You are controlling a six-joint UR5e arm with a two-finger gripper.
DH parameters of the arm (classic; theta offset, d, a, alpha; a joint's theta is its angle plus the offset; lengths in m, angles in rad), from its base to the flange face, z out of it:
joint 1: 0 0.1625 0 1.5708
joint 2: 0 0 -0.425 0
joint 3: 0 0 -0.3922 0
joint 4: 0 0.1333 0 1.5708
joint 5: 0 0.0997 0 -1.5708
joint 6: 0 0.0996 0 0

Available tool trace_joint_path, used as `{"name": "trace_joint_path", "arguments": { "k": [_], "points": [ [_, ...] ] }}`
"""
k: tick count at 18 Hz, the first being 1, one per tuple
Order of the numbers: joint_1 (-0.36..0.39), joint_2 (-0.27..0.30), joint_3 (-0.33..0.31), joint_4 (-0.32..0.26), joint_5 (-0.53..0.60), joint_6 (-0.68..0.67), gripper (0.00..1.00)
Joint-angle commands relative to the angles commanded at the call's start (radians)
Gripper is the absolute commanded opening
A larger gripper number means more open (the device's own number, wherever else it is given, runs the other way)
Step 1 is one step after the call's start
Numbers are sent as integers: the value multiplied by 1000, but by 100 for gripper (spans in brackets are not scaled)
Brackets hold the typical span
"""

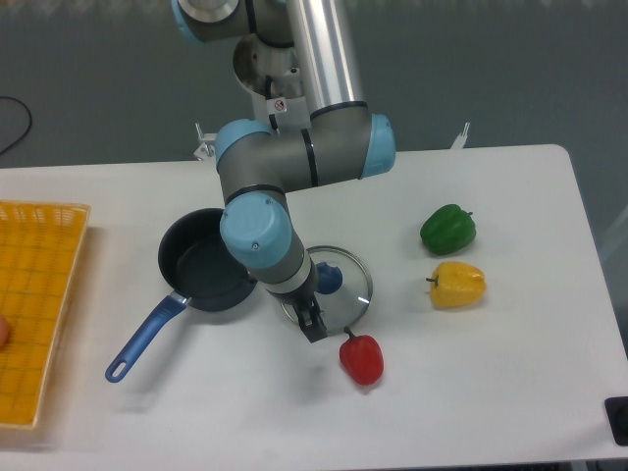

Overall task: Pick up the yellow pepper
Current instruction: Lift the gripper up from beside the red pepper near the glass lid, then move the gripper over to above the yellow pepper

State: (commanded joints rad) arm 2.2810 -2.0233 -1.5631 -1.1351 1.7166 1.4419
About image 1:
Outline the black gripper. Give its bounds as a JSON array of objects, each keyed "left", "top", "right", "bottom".
[{"left": 263, "top": 270, "right": 327, "bottom": 343}]

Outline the yellow bell pepper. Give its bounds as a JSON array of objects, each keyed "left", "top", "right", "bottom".
[{"left": 426, "top": 261, "right": 487, "bottom": 309}]

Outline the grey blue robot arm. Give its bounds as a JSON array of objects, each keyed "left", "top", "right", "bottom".
[{"left": 172, "top": 1, "right": 396, "bottom": 342}]

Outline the red bell pepper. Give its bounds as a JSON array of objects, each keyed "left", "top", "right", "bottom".
[{"left": 339, "top": 326, "right": 385, "bottom": 387}]

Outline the green bell pepper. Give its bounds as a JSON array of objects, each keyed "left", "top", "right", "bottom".
[{"left": 419, "top": 204, "right": 477, "bottom": 255}]

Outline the glass lid blue knob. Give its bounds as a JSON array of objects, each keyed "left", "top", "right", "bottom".
[{"left": 308, "top": 245, "right": 374, "bottom": 337}]

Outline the yellow woven basket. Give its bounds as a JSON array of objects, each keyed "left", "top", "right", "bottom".
[{"left": 1, "top": 200, "right": 90, "bottom": 430}]

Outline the black device table corner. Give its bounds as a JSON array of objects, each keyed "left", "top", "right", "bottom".
[{"left": 604, "top": 396, "right": 628, "bottom": 446}]

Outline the dark saucepan blue handle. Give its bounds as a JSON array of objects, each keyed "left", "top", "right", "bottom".
[{"left": 105, "top": 208, "right": 257, "bottom": 384}]

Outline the white table clamp bracket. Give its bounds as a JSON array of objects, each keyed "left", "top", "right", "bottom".
[{"left": 450, "top": 122, "right": 470, "bottom": 150}]

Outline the black cable on floor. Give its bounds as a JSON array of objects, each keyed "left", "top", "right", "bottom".
[{"left": 0, "top": 95, "right": 33, "bottom": 157}]

